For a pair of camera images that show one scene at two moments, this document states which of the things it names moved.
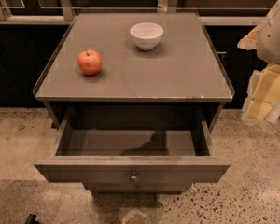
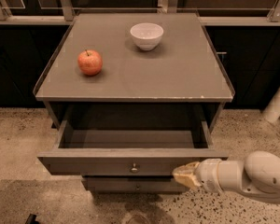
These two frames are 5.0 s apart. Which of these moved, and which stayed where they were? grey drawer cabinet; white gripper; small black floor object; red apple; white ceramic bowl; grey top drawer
Moved: white gripper; grey top drawer
Stayed: red apple; small black floor object; grey drawer cabinet; white ceramic bowl
